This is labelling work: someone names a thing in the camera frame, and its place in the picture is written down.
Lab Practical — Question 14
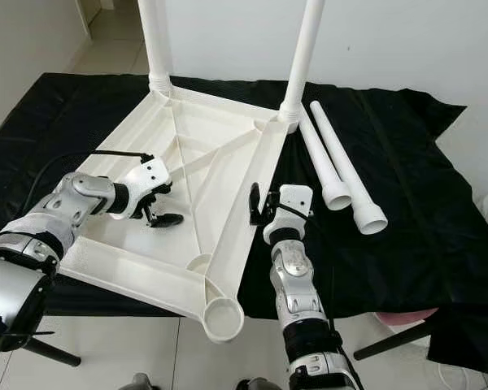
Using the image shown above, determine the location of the white plastic table top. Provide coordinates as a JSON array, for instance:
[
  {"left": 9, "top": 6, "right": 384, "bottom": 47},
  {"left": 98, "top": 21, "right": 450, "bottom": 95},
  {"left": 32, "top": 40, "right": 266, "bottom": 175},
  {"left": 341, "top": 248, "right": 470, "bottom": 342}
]
[{"left": 61, "top": 82, "right": 303, "bottom": 345}]

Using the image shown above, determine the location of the black cloth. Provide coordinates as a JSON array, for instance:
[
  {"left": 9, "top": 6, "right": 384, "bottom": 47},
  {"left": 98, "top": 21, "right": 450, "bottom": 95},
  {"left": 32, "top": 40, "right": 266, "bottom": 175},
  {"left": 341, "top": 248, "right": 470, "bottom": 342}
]
[{"left": 0, "top": 71, "right": 488, "bottom": 379}]

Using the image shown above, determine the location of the grey robot left foot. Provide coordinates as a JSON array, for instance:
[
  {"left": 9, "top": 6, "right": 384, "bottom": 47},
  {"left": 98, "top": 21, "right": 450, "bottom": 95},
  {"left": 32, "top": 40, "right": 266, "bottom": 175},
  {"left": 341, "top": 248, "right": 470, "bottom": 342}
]
[{"left": 125, "top": 371, "right": 164, "bottom": 390}]

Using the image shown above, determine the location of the grey robot foot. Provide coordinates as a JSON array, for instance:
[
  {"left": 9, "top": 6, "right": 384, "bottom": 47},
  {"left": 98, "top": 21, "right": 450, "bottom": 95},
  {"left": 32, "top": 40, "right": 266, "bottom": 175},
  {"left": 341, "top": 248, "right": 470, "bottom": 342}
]
[
  {"left": 125, "top": 371, "right": 164, "bottom": 390},
  {"left": 231, "top": 375, "right": 278, "bottom": 390}
]

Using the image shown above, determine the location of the pink stool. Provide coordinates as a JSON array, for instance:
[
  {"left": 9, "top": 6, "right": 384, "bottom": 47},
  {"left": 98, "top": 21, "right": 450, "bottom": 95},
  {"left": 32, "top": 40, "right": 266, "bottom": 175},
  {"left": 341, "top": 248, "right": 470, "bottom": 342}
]
[{"left": 373, "top": 306, "right": 441, "bottom": 327}]

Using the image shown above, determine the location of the grey robot right foot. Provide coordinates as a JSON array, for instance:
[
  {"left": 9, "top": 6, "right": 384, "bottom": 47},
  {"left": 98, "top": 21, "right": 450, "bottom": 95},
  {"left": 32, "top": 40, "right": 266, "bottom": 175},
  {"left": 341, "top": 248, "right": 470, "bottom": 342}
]
[{"left": 231, "top": 375, "right": 278, "bottom": 390}]

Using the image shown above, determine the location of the black metal stand leg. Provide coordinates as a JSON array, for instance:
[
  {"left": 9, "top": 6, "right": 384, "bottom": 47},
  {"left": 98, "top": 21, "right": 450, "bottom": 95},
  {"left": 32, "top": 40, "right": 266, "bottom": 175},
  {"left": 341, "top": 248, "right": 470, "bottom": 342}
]
[
  {"left": 353, "top": 320, "right": 433, "bottom": 362},
  {"left": 24, "top": 335, "right": 83, "bottom": 369}
]

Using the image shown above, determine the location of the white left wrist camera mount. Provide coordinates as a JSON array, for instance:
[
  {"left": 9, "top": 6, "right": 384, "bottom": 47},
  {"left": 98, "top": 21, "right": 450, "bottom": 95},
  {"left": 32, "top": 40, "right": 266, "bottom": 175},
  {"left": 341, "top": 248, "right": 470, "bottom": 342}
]
[{"left": 125, "top": 156, "right": 174, "bottom": 219}]

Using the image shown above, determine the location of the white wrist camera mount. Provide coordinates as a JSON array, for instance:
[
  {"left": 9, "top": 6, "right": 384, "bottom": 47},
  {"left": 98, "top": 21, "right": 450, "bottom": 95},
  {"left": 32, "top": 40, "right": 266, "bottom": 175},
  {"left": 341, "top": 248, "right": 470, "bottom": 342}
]
[
  {"left": 125, "top": 156, "right": 174, "bottom": 219},
  {"left": 264, "top": 184, "right": 315, "bottom": 245}
]

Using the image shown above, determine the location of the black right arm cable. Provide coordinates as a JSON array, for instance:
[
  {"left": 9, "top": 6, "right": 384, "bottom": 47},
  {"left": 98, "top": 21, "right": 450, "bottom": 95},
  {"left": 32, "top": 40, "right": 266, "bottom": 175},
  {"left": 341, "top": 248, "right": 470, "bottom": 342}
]
[{"left": 276, "top": 201, "right": 315, "bottom": 221}]

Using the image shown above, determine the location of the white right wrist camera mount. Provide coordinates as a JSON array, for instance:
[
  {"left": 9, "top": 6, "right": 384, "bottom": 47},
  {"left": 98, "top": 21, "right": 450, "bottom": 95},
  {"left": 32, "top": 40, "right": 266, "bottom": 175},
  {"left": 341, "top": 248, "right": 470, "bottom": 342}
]
[{"left": 264, "top": 184, "right": 315, "bottom": 245}]

